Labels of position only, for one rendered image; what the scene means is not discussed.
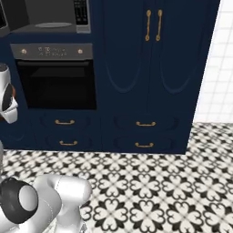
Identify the grey microwave oven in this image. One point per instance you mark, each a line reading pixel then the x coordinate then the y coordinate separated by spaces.
pixel 82 28

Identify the black built-in oven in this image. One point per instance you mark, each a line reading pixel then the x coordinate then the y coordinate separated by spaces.
pixel 57 85

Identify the microwave door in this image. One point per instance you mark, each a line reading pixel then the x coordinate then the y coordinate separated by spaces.
pixel 2 18

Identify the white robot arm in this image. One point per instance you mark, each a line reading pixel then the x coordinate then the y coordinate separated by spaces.
pixel 62 194

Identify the navy drawer front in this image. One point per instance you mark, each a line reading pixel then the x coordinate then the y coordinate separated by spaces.
pixel 170 145
pixel 170 123
pixel 88 142
pixel 82 121

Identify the grey microwave turntable plate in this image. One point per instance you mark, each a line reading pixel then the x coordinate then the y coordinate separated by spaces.
pixel 53 25

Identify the navy tall cupboard door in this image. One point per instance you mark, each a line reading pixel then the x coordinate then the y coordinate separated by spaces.
pixel 179 60
pixel 124 60

